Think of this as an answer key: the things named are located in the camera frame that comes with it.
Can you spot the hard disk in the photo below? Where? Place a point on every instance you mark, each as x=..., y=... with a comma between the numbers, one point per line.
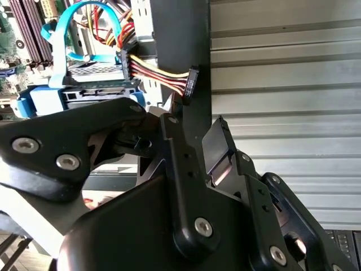
x=42, y=98

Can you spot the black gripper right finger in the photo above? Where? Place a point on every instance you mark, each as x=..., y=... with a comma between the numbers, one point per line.
x=258, y=226

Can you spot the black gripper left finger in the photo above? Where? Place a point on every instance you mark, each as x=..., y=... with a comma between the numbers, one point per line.
x=56, y=132

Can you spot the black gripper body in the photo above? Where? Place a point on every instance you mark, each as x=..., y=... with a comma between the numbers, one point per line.
x=127, y=231

